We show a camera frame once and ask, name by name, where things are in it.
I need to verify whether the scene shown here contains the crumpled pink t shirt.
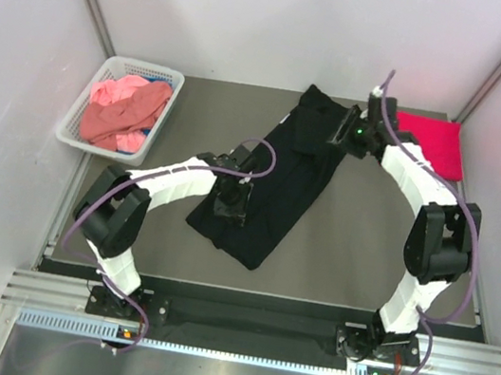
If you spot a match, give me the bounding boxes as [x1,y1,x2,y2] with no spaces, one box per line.
[80,75,173,154]

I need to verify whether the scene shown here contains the blue t shirt in basket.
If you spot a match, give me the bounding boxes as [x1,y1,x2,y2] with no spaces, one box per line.
[137,128,150,137]

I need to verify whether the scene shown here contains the perforated grey cable duct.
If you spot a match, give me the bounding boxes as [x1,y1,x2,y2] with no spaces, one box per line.
[15,306,399,375]

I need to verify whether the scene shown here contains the white plastic laundry basket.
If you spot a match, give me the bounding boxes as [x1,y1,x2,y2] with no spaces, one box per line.
[56,56,186,166]

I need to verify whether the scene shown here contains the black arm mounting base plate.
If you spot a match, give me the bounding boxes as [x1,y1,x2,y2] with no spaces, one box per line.
[81,264,426,375]

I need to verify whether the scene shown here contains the folded red t shirt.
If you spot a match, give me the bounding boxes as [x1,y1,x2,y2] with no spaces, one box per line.
[397,111,464,182]

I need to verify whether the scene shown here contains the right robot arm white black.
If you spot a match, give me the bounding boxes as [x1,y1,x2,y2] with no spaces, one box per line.
[330,105,482,363]

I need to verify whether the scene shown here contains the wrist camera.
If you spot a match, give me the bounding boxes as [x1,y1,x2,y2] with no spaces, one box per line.
[366,86,399,130]
[216,144,258,183]

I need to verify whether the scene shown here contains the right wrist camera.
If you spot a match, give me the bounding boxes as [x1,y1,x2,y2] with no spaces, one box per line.
[366,86,399,130]

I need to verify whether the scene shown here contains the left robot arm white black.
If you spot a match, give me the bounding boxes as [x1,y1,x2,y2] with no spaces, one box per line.
[73,151,257,318]

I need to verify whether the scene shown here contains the aluminium frame rail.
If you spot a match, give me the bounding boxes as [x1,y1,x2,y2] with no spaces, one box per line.
[1,270,501,375]

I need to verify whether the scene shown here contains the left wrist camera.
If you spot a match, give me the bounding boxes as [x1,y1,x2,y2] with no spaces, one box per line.
[216,144,258,183]

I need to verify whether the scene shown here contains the black t shirt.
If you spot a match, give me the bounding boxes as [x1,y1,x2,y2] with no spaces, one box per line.
[185,84,347,271]

